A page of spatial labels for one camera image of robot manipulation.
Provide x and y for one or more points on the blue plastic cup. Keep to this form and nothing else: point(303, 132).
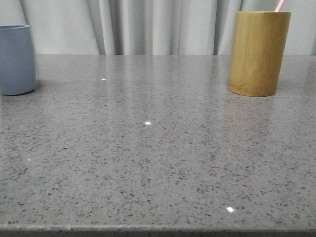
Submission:
point(17, 60)

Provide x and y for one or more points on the pink chopstick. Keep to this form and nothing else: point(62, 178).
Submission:
point(279, 5)

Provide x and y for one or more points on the bamboo wooden cup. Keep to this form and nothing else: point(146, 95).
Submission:
point(257, 53)

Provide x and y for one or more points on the grey curtain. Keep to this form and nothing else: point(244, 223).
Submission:
point(130, 27)

